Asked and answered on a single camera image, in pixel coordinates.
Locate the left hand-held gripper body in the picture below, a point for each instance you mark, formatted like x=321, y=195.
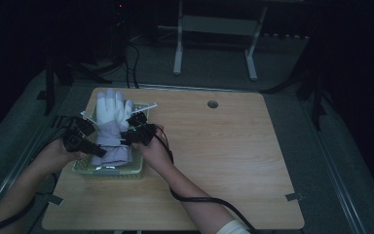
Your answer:
x=78, y=143

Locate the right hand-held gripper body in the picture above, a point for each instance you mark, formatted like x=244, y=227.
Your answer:
x=139, y=134

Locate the white and lilac padded glove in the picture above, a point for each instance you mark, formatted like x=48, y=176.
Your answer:
x=110, y=123

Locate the green plastic basket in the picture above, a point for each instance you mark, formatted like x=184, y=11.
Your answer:
x=110, y=170

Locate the person's right hand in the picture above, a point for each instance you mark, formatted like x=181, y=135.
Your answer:
x=157, y=154

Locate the person's left hand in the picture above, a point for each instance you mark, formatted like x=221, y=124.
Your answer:
x=53, y=156

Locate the black metal stand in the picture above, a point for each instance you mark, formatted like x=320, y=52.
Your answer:
x=49, y=91
x=316, y=104

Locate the grey tape piece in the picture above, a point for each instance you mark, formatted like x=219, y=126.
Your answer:
x=293, y=196
x=53, y=199

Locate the white sleeve cuff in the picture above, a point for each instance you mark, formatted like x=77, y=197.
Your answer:
x=233, y=228

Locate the white metal table frame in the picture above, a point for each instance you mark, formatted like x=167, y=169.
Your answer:
x=217, y=25

